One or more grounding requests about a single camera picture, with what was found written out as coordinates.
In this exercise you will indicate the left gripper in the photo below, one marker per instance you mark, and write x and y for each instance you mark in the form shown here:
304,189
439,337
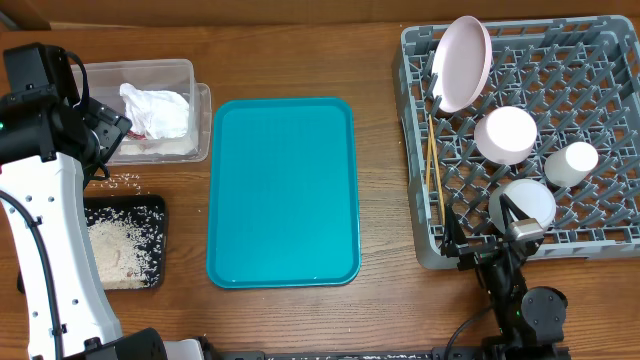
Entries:
111,127

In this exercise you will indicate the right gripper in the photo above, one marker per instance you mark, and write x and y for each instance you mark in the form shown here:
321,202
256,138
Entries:
453,242

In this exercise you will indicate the red snack wrapper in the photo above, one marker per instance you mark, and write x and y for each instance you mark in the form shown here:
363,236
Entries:
135,136

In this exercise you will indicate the grey metal bowl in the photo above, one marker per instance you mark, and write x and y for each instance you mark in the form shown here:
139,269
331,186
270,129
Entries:
532,197

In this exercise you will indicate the white napkin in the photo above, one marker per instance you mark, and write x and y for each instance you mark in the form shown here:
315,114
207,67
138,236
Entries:
163,147
155,114

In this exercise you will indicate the small white plate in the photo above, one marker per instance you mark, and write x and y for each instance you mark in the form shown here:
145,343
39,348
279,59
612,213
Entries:
506,135

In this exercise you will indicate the white paper cup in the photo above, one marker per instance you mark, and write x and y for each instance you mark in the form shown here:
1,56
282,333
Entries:
570,165

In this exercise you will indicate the large white dinner plate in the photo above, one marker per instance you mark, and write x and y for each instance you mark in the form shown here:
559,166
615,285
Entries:
462,63

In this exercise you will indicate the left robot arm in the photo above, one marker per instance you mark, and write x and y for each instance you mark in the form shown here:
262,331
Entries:
55,139

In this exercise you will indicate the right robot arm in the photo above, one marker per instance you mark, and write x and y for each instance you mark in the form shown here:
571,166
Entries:
530,320

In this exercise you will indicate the clear plastic waste bin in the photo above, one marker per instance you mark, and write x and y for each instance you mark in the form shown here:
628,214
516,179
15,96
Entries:
104,79

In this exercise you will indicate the scattered rice grains on table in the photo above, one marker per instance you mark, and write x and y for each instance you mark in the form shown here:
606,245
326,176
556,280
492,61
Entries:
118,184

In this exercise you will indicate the black rectangular tray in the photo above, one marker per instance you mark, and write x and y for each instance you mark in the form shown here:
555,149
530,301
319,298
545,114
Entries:
155,210

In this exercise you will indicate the pile of rice in tray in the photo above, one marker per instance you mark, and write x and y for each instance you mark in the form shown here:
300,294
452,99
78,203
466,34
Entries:
120,250

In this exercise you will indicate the grey plastic dish rack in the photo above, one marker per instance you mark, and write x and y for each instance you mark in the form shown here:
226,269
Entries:
579,79

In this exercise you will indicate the teal plastic serving tray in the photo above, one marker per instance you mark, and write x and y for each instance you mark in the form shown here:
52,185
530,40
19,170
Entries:
283,205

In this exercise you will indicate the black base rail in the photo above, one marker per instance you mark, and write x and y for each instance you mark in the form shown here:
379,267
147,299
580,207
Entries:
437,353

